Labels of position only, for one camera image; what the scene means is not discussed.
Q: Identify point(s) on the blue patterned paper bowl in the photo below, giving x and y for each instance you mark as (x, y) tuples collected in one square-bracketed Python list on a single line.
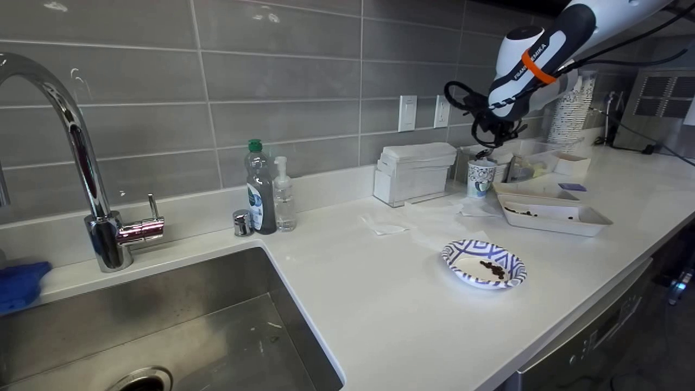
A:
[(470, 257)]

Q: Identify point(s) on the brown coffee beans pile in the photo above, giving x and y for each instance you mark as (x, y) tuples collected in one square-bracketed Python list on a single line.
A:
[(523, 212)]

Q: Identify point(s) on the stainless steel sink basin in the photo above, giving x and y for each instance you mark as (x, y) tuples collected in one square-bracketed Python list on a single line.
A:
[(181, 327)]

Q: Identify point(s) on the patterned paper cup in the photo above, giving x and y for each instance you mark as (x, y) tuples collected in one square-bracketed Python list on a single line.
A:
[(483, 180)]

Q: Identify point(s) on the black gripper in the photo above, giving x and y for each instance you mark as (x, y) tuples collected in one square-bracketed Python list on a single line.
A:
[(501, 126)]

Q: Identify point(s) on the white wall outlet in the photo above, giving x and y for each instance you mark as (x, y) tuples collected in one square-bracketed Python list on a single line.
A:
[(442, 111)]

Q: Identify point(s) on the clear sanitizer bottle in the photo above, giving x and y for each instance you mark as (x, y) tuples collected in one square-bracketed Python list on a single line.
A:
[(285, 198)]

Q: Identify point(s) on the blue cloth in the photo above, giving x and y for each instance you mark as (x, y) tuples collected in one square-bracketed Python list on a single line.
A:
[(18, 284)]

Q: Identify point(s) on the white textured container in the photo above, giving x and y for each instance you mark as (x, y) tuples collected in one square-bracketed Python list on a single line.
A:
[(572, 115)]

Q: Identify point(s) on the stainless dishwasher front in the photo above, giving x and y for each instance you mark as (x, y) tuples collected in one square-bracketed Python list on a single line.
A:
[(588, 338)]

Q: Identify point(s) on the coffee beans in bowl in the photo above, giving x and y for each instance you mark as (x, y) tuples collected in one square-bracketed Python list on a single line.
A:
[(493, 269)]

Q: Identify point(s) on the chrome faucet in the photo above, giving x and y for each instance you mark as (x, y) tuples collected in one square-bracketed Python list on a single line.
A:
[(72, 130)]

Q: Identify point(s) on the small chrome sink button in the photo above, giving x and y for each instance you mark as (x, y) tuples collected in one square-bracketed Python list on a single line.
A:
[(243, 221)]

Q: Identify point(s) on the dark cabinet drawers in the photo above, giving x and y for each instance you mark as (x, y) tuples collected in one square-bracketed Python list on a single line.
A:
[(674, 253)]

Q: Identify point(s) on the white cutting board tray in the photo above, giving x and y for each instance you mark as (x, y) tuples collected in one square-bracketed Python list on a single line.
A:
[(556, 220)]

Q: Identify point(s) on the green capped dish soap bottle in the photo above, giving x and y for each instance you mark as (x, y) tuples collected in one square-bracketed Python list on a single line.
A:
[(262, 195)]

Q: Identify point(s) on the white napkin dispenser box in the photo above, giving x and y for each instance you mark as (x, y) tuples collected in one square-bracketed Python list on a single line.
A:
[(413, 173)]

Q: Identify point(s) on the white light switch plate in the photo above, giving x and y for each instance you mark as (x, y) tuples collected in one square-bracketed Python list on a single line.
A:
[(407, 113)]

